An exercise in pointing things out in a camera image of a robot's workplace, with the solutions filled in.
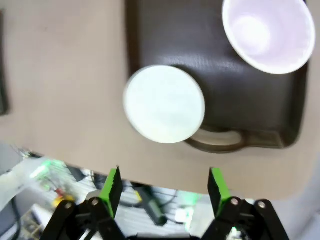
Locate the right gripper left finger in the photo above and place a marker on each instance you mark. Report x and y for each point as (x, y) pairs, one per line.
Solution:
(100, 215)

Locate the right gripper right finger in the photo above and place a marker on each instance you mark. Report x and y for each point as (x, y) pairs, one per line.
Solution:
(232, 217)

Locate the white plastic bowl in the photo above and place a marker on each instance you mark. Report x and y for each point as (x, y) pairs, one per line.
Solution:
(163, 103)

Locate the red plastic cup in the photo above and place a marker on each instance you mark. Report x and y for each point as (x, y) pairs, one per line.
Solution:
(267, 32)

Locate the black power adapter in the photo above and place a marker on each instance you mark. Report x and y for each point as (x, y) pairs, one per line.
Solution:
(153, 208)

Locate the dark brown plastic tray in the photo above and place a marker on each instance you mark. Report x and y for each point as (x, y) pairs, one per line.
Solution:
(225, 90)

